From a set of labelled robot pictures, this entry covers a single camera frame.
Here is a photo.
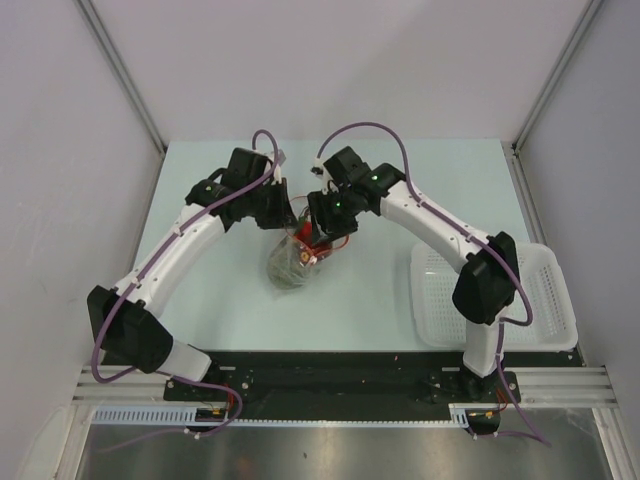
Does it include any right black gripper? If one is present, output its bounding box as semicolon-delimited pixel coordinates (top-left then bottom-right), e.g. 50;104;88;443
308;187;359;246

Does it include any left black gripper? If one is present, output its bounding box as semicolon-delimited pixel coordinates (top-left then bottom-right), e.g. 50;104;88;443
245;178;299;230

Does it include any fake red apple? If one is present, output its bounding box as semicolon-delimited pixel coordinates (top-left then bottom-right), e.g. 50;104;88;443
310;242;334;262

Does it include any clear zip top bag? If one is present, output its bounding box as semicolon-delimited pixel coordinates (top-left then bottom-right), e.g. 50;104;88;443
266;195;350;291

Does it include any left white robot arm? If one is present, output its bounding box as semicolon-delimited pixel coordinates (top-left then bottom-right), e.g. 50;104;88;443
87;148;295;400

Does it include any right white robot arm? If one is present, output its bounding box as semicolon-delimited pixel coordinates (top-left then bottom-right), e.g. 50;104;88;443
307;147;519;401

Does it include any fake green melon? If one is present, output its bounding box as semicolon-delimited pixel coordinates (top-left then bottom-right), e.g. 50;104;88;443
266;245;312;290

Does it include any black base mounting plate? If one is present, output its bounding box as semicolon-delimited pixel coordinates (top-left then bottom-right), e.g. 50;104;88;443
161;350;584;423

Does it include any white perforated plastic basket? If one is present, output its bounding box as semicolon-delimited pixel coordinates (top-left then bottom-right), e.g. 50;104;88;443
410;243;578;352

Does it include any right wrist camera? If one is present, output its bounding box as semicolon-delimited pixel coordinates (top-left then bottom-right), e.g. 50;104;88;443
310;157;329;179

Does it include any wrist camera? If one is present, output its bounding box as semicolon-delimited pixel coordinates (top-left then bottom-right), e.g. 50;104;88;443
310;157;329;179
273;149;286;166

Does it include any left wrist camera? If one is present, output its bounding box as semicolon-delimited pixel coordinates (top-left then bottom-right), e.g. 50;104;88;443
273;149;286;166

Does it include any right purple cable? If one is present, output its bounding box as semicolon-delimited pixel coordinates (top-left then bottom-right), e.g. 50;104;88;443
317;121;552;447

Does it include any purple cable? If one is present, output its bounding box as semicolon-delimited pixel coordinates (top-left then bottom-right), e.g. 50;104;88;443
317;121;552;447
92;128;281;454

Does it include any left aluminium frame post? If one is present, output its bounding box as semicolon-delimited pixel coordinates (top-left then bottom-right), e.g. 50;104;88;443
73;0;168;157

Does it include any aluminium frame post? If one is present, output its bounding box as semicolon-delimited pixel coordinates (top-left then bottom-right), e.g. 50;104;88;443
511;0;607;153
73;0;168;157

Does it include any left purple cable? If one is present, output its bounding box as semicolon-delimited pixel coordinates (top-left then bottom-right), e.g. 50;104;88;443
92;128;281;454

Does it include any white slotted cable duct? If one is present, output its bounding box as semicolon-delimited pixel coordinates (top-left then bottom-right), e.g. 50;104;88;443
92;403;521;429

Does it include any right aluminium frame post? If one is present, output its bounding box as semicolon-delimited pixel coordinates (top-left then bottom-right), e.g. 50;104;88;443
511;0;607;153

